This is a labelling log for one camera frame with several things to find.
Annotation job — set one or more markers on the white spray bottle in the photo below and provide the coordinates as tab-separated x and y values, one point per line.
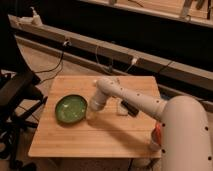
36	17

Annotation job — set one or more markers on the cream pusher end effector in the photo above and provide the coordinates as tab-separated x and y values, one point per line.
91	114

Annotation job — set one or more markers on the green ceramic bowl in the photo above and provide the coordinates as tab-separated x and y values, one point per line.
71	109

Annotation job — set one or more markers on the black office chair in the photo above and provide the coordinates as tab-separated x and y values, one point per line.
16	89

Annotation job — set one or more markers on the black rectangular block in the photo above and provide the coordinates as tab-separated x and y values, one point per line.
132	111

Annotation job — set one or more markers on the white sponge block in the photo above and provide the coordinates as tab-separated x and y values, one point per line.
121	111

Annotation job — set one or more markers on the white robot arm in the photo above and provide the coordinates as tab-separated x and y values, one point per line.
186	141

